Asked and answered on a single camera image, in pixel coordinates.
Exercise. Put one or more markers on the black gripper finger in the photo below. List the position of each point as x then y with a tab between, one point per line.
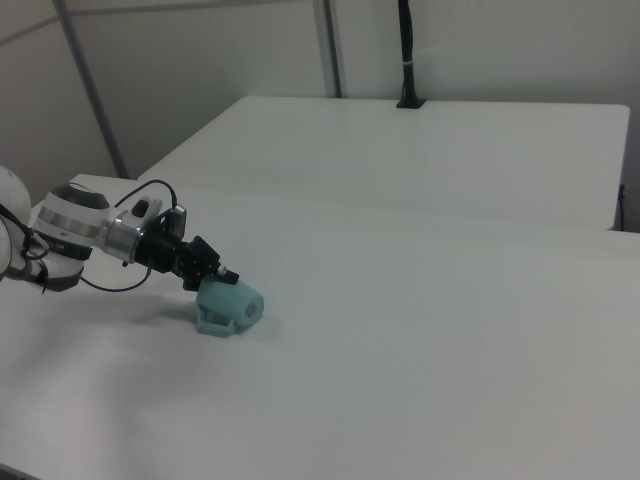
212	260
192	283

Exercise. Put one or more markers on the teal faceted plastic cup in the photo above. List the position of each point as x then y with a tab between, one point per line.
225	305

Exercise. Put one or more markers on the grey partition post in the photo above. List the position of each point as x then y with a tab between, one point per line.
95	100
330	50

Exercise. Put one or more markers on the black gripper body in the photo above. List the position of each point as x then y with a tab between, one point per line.
162	252

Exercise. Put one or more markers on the white table with rounded corners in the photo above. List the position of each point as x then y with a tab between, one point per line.
450	160

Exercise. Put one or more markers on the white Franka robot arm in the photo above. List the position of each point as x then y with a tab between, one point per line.
65	225

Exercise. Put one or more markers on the black mounted sensor box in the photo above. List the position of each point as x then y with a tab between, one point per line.
172	220

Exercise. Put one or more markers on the black pole base plate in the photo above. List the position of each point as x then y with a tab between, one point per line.
411	104

